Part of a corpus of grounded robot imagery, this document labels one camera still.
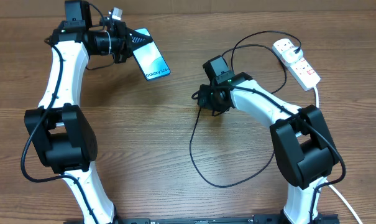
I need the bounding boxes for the white power strip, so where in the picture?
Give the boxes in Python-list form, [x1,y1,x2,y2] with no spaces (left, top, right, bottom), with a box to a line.
[272,39,321,91]

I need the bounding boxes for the Galaxy smartphone blue screen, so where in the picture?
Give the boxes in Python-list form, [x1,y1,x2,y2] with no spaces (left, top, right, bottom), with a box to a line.
[133,41,171,81]

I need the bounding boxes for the white power strip cord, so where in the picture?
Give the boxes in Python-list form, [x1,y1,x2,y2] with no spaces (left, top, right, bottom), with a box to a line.
[313,86,365,224]

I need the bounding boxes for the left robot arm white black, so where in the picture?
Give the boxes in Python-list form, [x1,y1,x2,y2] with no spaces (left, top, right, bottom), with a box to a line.
[21,1,153,223]

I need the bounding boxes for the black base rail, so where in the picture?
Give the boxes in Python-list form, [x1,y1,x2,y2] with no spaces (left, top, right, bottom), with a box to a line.
[115,214,288,224]

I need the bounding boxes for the black USB charging cable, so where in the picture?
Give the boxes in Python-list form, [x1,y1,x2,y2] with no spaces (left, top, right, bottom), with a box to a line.
[189,30,303,189]

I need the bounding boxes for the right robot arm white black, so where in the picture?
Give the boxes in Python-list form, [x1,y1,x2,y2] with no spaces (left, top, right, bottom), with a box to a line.
[192,55,343,223]

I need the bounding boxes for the white USB charger plug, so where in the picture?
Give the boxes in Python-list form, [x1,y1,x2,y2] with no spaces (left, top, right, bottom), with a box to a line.
[282,47,303,65]

